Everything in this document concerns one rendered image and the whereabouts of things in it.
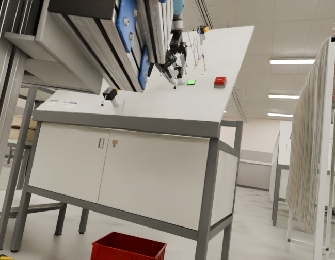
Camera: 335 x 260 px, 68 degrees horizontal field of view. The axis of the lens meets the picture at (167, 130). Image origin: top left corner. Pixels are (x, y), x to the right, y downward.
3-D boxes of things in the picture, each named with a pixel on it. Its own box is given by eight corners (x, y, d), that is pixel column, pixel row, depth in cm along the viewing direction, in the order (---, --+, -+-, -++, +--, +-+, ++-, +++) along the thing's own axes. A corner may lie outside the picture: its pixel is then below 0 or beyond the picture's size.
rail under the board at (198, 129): (216, 137, 104) (218, 122, 105) (31, 119, 156) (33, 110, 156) (219, 139, 109) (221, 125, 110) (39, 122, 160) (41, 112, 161)
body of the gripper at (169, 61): (177, 61, 118) (163, 39, 112) (164, 73, 117) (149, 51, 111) (171, 61, 124) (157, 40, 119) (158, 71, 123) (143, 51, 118)
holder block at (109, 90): (103, 115, 132) (95, 100, 126) (114, 101, 140) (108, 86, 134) (110, 115, 130) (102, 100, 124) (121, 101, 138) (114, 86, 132)
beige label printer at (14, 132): (20, 141, 162) (26, 111, 164) (-2, 137, 170) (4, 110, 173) (56, 146, 190) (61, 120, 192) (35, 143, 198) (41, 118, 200)
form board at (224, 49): (36, 111, 158) (35, 109, 157) (116, 41, 224) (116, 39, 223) (219, 125, 107) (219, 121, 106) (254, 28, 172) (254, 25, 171)
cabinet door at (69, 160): (96, 203, 128) (110, 128, 133) (28, 184, 152) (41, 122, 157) (99, 202, 130) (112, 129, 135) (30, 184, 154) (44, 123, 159)
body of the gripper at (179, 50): (187, 52, 138) (185, 30, 135) (184, 53, 130) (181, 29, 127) (174, 54, 141) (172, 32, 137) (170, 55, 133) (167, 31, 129)
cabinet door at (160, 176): (197, 231, 104) (209, 138, 109) (96, 204, 128) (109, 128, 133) (198, 229, 106) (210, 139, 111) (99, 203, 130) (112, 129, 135)
